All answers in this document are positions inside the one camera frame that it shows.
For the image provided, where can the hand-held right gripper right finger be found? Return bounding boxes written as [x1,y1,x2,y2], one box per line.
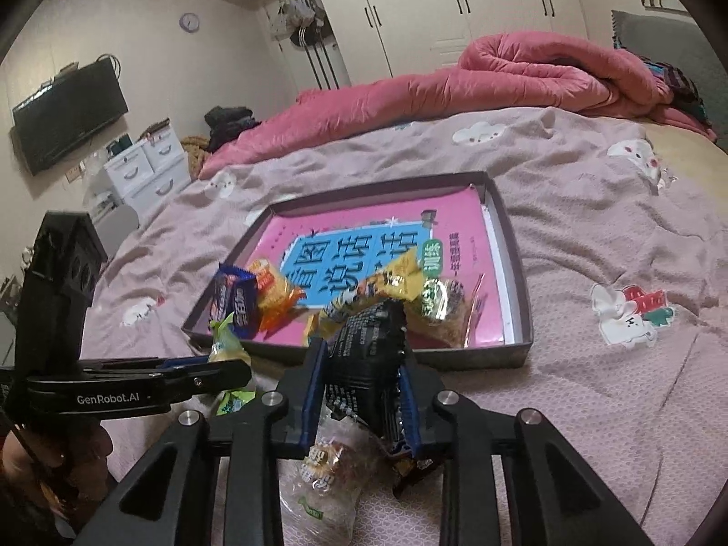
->
[395,353,655,546]

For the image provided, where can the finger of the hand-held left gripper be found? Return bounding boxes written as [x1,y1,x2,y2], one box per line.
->
[80,354,212,375]
[159,359,252,404]

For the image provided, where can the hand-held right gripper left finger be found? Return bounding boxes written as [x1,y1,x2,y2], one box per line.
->
[74,338,331,546]

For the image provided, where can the green milk candy packet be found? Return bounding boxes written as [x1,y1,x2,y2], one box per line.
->
[207,313,258,417]

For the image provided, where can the black snack packet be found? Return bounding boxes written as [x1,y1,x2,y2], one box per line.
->
[324,298,419,456]

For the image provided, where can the clear rice crisp packet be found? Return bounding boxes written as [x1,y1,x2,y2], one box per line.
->
[415,276,490,348]
[278,404,388,536]

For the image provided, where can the blue cookie packet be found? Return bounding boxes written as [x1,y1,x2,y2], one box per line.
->
[209,264,259,338]

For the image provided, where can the dark grey cardboard box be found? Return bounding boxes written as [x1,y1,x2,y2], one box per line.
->
[182,169,536,372]

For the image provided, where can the orange rice cracker packet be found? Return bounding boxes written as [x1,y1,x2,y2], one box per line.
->
[247,258,308,334]

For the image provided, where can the yellow cartoon snack packet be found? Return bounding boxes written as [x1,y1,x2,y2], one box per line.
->
[310,247,430,348]

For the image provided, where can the person's left hand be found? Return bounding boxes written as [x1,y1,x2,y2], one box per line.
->
[0,424,115,524]

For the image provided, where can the white drawer cabinet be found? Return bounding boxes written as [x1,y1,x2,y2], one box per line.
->
[102,125,191,206]

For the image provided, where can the pink book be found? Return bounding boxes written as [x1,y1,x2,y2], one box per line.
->
[242,190,510,348]

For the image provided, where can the black television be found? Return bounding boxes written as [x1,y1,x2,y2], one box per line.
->
[11,60,129,177]

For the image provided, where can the yellow knitted blanket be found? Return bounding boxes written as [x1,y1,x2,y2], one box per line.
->
[181,135,214,177]

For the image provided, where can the pile of dark clothes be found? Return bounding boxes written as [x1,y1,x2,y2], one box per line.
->
[203,105,263,152]

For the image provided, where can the pink quilt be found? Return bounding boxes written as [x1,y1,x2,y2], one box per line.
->
[199,33,718,180]

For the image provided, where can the hanging bags on door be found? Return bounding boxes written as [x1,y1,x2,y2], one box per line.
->
[273,0,328,46]

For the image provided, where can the beige bed sheet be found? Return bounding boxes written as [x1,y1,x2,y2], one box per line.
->
[642,122,728,228]

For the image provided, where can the white wardrobe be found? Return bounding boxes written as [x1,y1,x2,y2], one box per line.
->
[304,0,589,89]

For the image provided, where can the striped dark clothes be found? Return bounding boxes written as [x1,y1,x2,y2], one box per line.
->
[637,56,712,126]

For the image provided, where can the grey padded headboard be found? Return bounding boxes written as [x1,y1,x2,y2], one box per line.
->
[611,10,728,143]

